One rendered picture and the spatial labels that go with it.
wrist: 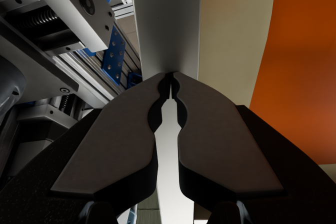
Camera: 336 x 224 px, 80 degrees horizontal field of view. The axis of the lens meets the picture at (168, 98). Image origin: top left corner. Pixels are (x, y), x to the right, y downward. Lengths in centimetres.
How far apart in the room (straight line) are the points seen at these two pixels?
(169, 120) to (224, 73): 6
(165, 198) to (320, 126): 17
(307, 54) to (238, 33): 6
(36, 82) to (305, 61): 38
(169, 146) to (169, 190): 6
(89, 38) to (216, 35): 23
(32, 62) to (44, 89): 8
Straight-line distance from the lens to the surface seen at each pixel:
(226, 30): 16
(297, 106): 22
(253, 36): 17
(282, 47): 18
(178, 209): 25
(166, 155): 18
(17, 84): 39
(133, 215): 70
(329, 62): 21
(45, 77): 39
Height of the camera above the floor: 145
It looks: 30 degrees down
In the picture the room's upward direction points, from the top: 180 degrees counter-clockwise
